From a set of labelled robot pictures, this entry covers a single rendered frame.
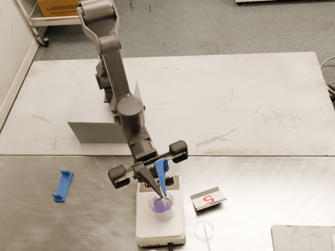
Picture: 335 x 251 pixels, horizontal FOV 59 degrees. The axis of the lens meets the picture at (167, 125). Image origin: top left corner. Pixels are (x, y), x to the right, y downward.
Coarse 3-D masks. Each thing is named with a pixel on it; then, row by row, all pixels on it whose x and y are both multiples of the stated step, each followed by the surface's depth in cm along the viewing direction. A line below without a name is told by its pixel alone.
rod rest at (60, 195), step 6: (66, 174) 97; (72, 174) 97; (60, 180) 96; (66, 180) 96; (60, 186) 95; (66, 186) 95; (60, 192) 94; (66, 192) 94; (54, 198) 93; (60, 198) 93
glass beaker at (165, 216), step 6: (168, 192) 74; (150, 198) 74; (156, 198) 78; (174, 198) 73; (150, 204) 75; (168, 210) 72; (174, 210) 77; (156, 216) 74; (162, 216) 73; (168, 216) 74; (162, 222) 77
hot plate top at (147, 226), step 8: (176, 192) 82; (144, 200) 81; (176, 200) 80; (144, 208) 80; (176, 208) 79; (144, 216) 79; (152, 216) 79; (176, 216) 78; (136, 224) 78; (144, 224) 78; (152, 224) 77; (160, 224) 77; (168, 224) 77; (176, 224) 77; (136, 232) 77; (144, 232) 76; (152, 232) 76; (160, 232) 76; (168, 232) 76; (176, 232) 76
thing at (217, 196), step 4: (208, 196) 88; (212, 196) 88; (216, 196) 87; (220, 196) 86; (196, 200) 88; (200, 200) 87; (204, 200) 87; (208, 200) 86; (212, 200) 85; (216, 200) 85; (196, 204) 86; (200, 204) 85; (204, 204) 85
